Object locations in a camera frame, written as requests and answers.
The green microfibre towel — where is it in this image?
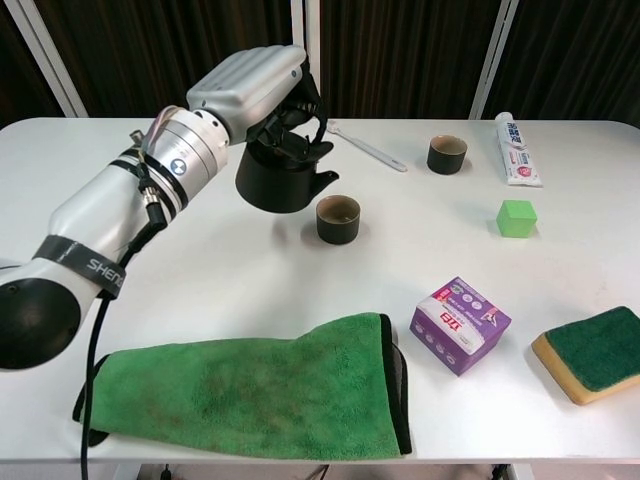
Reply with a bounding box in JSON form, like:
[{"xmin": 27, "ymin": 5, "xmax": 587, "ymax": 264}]
[{"xmin": 72, "ymin": 312, "xmax": 415, "ymax": 461}]

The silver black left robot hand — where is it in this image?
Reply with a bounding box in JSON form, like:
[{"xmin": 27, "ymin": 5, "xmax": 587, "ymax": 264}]
[{"xmin": 185, "ymin": 44, "xmax": 335, "ymax": 162}]

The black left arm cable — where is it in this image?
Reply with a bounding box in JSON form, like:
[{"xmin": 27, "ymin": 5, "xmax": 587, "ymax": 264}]
[{"xmin": 79, "ymin": 127, "xmax": 169, "ymax": 480}]

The purple tissue pack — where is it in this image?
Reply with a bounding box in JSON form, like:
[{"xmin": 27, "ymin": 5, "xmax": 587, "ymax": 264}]
[{"xmin": 408, "ymin": 275, "xmax": 514, "ymax": 377}]

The black teapot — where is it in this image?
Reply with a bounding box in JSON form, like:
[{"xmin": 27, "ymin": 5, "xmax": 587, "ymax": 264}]
[{"xmin": 234, "ymin": 119, "xmax": 341, "ymax": 215}]

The green yellow sponge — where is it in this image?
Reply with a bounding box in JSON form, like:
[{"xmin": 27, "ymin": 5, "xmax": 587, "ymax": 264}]
[{"xmin": 530, "ymin": 305, "xmax": 640, "ymax": 405}]

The black curtain panel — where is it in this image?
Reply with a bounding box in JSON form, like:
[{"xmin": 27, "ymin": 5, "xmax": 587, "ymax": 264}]
[
  {"xmin": 0, "ymin": 0, "xmax": 66, "ymax": 129},
  {"xmin": 318, "ymin": 0, "xmax": 504, "ymax": 120},
  {"xmin": 482, "ymin": 0, "xmax": 640, "ymax": 124},
  {"xmin": 29, "ymin": 0, "xmax": 301, "ymax": 120}
]

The white toothbrush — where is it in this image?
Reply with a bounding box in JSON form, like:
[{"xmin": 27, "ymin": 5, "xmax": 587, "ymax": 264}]
[{"xmin": 327, "ymin": 120, "xmax": 409, "ymax": 174}]

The dark ceramic teacup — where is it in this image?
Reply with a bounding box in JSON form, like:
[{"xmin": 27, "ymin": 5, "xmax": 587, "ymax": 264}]
[
  {"xmin": 426, "ymin": 134, "xmax": 469, "ymax": 176},
  {"xmin": 315, "ymin": 195, "xmax": 363, "ymax": 246}
]

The white partition frame post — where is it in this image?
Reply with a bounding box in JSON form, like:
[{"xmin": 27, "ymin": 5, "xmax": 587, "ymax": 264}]
[
  {"xmin": 291, "ymin": 0, "xmax": 321, "ymax": 120},
  {"xmin": 468, "ymin": 0, "xmax": 519, "ymax": 120},
  {"xmin": 9, "ymin": 0, "xmax": 87, "ymax": 120}
]

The green cube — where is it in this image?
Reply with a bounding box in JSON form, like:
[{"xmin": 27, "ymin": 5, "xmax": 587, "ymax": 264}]
[{"xmin": 495, "ymin": 199, "xmax": 539, "ymax": 239}]

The white toothpaste tube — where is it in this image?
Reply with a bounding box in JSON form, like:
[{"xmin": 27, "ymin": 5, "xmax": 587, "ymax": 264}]
[{"xmin": 494, "ymin": 112, "xmax": 544, "ymax": 189}]

